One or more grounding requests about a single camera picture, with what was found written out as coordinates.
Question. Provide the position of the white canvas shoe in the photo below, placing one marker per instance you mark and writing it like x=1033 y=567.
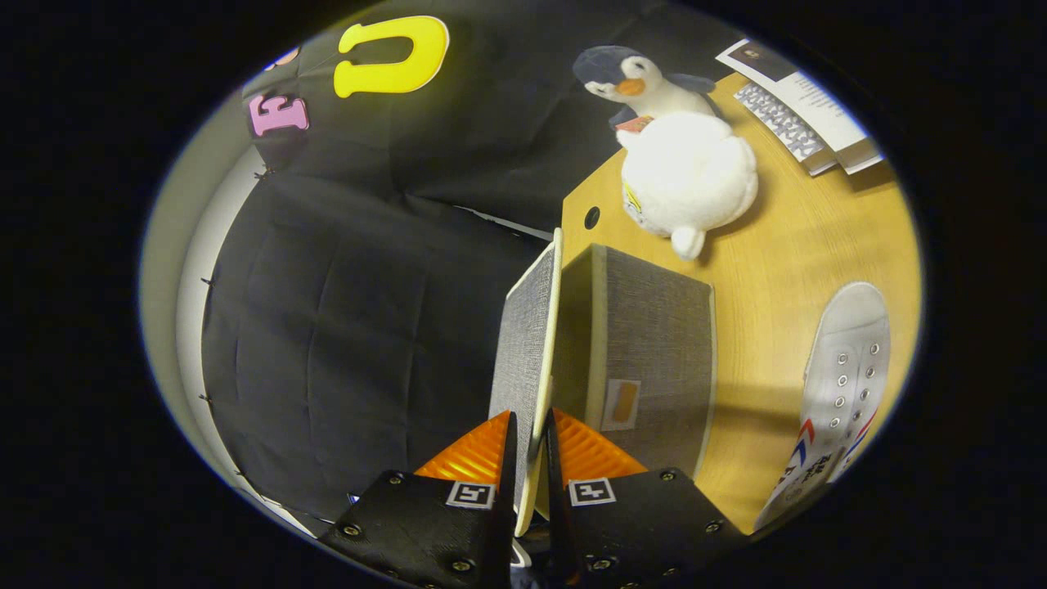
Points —
x=847 y=360

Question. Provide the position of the white book with dark portrait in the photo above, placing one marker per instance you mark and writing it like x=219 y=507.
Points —
x=818 y=102

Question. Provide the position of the grey fabric storage box lid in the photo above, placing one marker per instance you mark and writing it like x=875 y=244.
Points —
x=523 y=343

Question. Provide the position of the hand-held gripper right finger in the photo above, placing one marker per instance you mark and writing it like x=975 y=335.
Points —
x=558 y=507

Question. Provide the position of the penguin plush toy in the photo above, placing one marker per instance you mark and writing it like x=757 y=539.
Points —
x=642 y=78

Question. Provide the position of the white metal pole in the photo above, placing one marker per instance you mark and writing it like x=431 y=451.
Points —
x=507 y=222

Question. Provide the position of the grey fabric storage box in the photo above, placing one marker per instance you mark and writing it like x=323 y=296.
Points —
x=654 y=343

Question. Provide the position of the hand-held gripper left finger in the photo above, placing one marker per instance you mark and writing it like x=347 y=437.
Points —
x=507 y=507

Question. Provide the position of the spiral notebook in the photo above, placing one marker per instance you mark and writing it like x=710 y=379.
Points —
x=781 y=123

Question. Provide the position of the white plush toy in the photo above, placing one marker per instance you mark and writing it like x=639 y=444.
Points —
x=687 y=176

